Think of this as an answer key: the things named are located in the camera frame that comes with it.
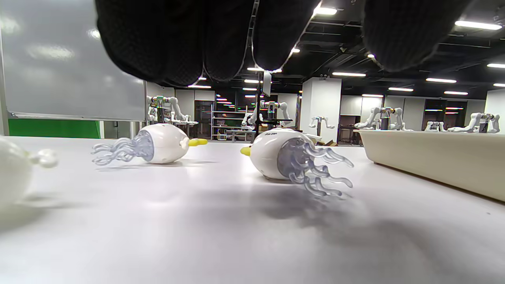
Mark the person's left hand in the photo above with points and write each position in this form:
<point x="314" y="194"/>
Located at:
<point x="177" y="35"/>

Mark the white jellyfish mechanical toy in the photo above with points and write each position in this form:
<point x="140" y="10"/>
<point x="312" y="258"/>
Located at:
<point x="165" y="144"/>
<point x="12" y="169"/>
<point x="264" y="154"/>

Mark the metal storage shelf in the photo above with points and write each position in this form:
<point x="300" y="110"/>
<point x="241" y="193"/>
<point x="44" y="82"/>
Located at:
<point x="229" y="118"/>

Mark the white hanging sign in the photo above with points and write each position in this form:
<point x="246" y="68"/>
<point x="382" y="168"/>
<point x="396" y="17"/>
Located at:
<point x="267" y="83"/>

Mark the green cloth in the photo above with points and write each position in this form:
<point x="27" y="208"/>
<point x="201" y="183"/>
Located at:
<point x="51" y="128"/>

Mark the brown cardboard box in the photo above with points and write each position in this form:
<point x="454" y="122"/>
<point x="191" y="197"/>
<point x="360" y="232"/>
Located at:
<point x="329" y="142"/>

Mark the row of white robot arms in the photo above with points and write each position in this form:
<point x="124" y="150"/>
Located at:
<point x="373" y="118"/>

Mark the beige plastic tray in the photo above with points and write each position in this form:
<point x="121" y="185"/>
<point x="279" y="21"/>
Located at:
<point x="434" y="161"/>

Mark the row of ceiling light strips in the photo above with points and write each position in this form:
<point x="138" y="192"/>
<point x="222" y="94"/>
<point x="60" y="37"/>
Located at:
<point x="477" y="25"/>

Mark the white metal frame rack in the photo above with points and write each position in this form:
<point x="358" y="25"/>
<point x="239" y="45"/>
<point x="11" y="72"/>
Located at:
<point x="59" y="59"/>

